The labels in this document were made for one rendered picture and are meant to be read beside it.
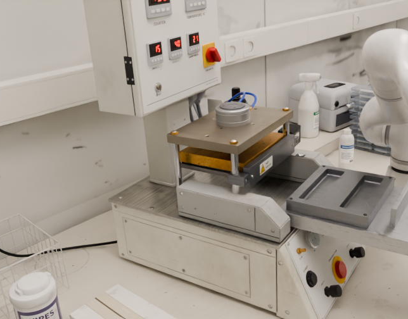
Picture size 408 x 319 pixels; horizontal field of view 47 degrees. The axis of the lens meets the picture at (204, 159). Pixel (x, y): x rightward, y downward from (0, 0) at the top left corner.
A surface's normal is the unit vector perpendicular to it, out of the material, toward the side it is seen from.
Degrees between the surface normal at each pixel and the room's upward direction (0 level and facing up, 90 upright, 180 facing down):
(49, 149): 90
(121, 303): 1
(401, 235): 0
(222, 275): 90
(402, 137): 90
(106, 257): 0
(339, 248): 65
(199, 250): 90
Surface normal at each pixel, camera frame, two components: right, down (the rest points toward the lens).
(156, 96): 0.83, 0.16
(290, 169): -0.55, 0.35
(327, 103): -0.77, 0.25
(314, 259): 0.73, -0.25
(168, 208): -0.07, -0.93
